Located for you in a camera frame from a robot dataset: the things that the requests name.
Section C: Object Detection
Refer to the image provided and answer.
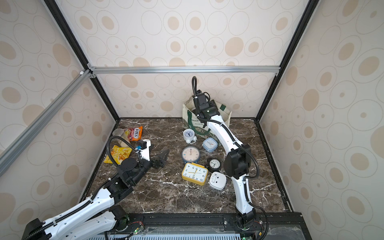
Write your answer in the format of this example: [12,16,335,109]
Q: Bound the blue round clock beige face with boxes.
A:
[181,146,201,164]

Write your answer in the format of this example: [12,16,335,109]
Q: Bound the small white round clock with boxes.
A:
[183,129,197,144]

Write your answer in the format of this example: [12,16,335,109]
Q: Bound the small black round clock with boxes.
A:
[205,158,222,173]

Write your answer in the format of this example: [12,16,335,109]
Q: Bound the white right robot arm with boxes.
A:
[192,76,266,230]

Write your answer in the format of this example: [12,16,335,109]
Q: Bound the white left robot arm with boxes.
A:
[23,136,170,240]

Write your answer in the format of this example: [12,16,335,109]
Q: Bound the yellow chips snack bag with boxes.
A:
[111,146,132,165]

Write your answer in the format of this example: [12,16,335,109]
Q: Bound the yellow rectangular alarm clock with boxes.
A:
[182,163,208,186]

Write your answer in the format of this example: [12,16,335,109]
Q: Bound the blue square clock white face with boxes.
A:
[202,138,218,153]

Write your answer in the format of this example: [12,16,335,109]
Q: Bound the orange Fox's candy bag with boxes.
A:
[126,126,143,142]

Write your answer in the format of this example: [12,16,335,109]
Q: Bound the white square clock face-down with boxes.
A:
[209,172,227,191]

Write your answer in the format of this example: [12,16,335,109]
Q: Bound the canvas tote bag green handles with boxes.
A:
[183,97,232,140]

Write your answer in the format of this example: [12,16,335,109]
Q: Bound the aluminium horizontal back rail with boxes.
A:
[91,66,280,74]

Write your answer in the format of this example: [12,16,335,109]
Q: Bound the aluminium left side rail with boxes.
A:
[1,70,91,175]

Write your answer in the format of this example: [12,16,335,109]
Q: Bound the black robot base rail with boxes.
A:
[59,212,307,240]

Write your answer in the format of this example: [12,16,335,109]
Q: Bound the black right frame post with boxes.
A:
[255,0,320,123]

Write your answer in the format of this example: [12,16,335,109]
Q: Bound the black vertical frame post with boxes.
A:
[44,0,120,123]

